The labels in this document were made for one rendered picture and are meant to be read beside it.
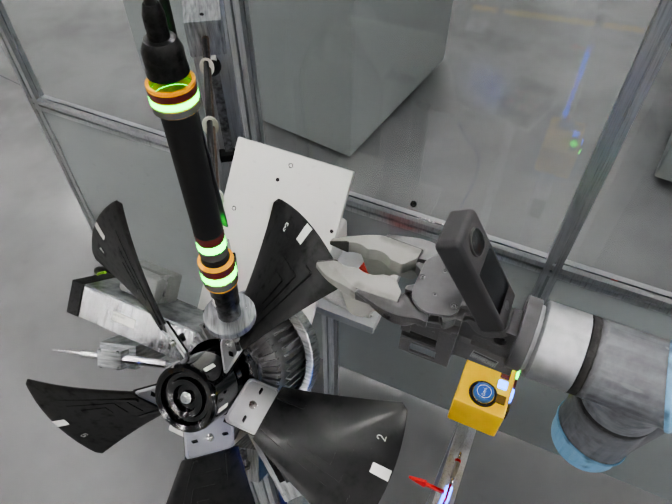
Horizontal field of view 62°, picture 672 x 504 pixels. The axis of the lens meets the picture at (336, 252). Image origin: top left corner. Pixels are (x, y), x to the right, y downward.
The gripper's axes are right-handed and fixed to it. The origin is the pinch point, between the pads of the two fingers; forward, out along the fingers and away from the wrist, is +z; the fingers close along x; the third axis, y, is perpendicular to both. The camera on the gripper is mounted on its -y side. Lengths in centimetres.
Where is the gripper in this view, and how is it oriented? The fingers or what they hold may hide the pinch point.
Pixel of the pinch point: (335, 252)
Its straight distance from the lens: 56.4
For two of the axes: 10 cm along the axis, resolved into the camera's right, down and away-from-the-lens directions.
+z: -9.1, -3.2, 2.7
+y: 0.0, 6.5, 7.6
